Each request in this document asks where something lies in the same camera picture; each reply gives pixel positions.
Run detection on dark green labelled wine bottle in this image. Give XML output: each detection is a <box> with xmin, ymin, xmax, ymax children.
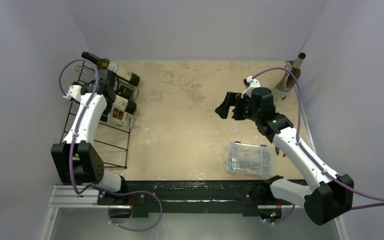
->
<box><xmin>81</xmin><ymin>51</ymin><xmax>140</xmax><ymax>87</ymax></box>

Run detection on clear glass black-label bottle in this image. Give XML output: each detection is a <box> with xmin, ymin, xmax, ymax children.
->
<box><xmin>74</xmin><ymin>64</ymin><xmax>139</xmax><ymax>101</ymax></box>

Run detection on dark open-neck wine bottle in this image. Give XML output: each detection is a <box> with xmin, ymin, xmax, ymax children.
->
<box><xmin>72</xmin><ymin>82</ymin><xmax>137</xmax><ymax>115</ymax></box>

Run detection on clear square bottle gold cap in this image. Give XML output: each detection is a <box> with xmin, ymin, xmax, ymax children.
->
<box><xmin>100</xmin><ymin>107</ymin><xmax>135</xmax><ymax>129</ymax></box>

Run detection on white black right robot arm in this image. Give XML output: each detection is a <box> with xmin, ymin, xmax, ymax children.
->
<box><xmin>215</xmin><ymin>87</ymin><xmax>354</xmax><ymax>226</ymax></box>

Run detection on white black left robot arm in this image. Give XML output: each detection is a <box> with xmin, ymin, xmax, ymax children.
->
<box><xmin>50</xmin><ymin>69</ymin><xmax>129</xmax><ymax>205</ymax></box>

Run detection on clear plastic screw box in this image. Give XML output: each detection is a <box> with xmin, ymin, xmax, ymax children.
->
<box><xmin>226</xmin><ymin>141</ymin><xmax>275</xmax><ymax>177</ymax></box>

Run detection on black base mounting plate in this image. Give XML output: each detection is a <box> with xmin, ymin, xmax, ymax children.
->
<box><xmin>84</xmin><ymin>179</ymin><xmax>289</xmax><ymax>220</ymax></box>

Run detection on black wire wine rack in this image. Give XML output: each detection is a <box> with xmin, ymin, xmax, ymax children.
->
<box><xmin>60</xmin><ymin>57</ymin><xmax>133</xmax><ymax>170</ymax></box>

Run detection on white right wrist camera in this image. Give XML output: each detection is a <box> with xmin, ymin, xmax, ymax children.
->
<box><xmin>240</xmin><ymin>76</ymin><xmax>261</xmax><ymax>99</ymax></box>

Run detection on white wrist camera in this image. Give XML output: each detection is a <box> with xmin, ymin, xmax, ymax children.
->
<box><xmin>240</xmin><ymin>76</ymin><xmax>261</xmax><ymax>99</ymax></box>
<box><xmin>63</xmin><ymin>84</ymin><xmax>82</xmax><ymax>102</ymax></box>

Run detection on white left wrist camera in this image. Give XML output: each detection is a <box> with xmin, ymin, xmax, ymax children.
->
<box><xmin>63</xmin><ymin>84</ymin><xmax>82</xmax><ymax>102</ymax></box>

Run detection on black handled pliers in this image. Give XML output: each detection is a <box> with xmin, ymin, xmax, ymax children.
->
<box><xmin>275</xmin><ymin>147</ymin><xmax>286</xmax><ymax>157</ymax></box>

